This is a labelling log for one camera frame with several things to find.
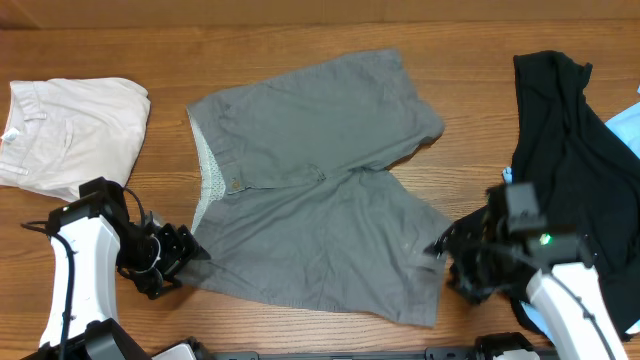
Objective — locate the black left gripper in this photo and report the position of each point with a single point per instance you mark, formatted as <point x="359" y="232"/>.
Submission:
<point x="181" y="246"/>

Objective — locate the grey shorts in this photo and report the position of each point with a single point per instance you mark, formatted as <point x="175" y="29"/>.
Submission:
<point x="298" y="206"/>

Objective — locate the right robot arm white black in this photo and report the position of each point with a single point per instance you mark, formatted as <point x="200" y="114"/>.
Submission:
<point x="521" y="256"/>

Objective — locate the folded beige shorts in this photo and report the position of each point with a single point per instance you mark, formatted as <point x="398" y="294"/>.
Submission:
<point x="62" y="133"/>

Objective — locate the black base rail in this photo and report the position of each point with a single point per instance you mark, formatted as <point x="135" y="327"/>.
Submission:
<point x="433" y="353"/>

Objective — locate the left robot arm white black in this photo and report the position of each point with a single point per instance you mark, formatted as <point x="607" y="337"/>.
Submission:
<point x="94" y="240"/>

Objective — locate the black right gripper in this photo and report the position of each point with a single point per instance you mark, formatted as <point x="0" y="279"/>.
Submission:
<point x="455" y="240"/>

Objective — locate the light blue garment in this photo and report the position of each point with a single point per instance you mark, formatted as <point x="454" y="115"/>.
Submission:
<point x="625" y="126"/>

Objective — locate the black t-shirt with logo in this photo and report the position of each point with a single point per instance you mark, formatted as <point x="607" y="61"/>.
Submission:
<point x="583" y="174"/>

